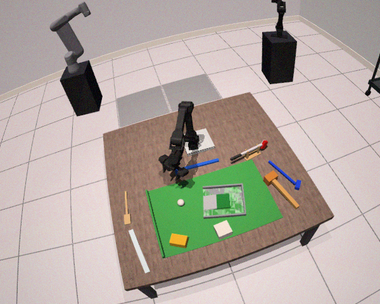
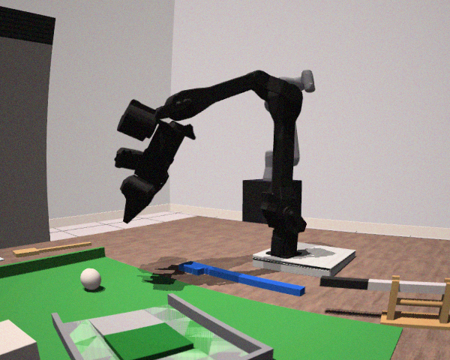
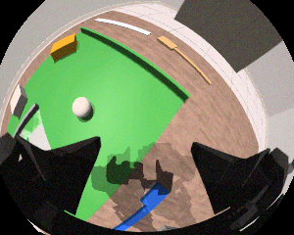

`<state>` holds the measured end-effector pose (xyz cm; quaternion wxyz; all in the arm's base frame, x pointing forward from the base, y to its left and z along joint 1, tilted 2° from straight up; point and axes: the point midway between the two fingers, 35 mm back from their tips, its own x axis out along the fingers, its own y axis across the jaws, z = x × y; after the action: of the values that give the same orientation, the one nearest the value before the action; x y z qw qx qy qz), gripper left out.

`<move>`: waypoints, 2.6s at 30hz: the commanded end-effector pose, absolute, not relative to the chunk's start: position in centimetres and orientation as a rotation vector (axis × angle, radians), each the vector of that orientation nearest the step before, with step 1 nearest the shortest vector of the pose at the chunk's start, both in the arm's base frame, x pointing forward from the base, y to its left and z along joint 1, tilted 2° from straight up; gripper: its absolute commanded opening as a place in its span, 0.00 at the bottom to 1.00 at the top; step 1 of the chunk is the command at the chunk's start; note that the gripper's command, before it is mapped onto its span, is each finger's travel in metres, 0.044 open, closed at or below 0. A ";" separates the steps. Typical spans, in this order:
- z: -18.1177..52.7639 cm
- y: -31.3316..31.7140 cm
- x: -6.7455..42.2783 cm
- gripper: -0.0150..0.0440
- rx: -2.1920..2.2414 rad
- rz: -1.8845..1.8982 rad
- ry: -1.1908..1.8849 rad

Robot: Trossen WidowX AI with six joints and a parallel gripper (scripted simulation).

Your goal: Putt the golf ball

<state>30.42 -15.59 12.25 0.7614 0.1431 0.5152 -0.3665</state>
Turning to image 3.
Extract blue long flat bar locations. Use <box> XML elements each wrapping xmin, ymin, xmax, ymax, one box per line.
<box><xmin>113</xmin><ymin>183</ymin><xmax>170</xmax><ymax>231</ymax></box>

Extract cream box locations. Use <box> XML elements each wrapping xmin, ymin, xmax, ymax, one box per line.
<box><xmin>10</xmin><ymin>83</ymin><xmax>28</xmax><ymax>118</ymax></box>

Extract white flat bar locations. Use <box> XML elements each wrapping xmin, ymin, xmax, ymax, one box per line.
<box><xmin>95</xmin><ymin>19</ymin><xmax>151</xmax><ymax>35</ymax></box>

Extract green flat mat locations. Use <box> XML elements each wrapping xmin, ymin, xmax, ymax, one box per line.
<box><xmin>7</xmin><ymin>32</ymin><xmax>185</xmax><ymax>220</ymax></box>

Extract orange rectangular block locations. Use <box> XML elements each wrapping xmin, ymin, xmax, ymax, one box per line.
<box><xmin>50</xmin><ymin>34</ymin><xmax>77</xmax><ymax>62</ymax></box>

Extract white golf ball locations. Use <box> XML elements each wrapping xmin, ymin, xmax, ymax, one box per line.
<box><xmin>73</xmin><ymin>97</ymin><xmax>91</xmax><ymax>118</ymax></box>

